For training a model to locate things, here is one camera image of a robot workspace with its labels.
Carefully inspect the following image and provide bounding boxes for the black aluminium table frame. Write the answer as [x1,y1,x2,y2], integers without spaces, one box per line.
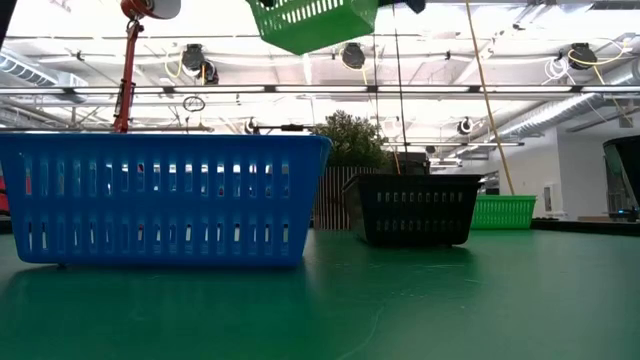
[0,217,640,238]

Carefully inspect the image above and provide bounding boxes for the red desk lamp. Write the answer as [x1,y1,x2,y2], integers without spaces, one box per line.
[113,0,183,135]

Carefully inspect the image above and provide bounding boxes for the black background box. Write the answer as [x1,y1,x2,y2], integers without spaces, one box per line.
[392,152,431,176]

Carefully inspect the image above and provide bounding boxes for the potted artificial plant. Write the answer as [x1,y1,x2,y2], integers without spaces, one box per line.
[309,109,394,231]

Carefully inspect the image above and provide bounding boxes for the black monitor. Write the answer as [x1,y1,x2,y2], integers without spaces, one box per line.
[602,134,640,224]

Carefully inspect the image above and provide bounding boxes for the yellow hanging cable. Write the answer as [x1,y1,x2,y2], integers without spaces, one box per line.
[463,0,517,197]

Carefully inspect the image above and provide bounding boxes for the black hanging cable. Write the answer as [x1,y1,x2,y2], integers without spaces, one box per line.
[389,0,409,154]

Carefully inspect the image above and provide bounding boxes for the black plastic basket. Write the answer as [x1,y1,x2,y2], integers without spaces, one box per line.
[341,173,485,248]

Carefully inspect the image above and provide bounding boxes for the blue plastic basket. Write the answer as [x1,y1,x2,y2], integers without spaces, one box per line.
[0,132,333,269]

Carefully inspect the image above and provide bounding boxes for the green plastic basket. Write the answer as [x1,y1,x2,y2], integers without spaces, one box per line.
[470,194,538,231]
[244,0,380,57]

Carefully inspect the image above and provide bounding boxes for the long ceiling light strip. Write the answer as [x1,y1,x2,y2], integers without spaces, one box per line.
[0,84,640,96]

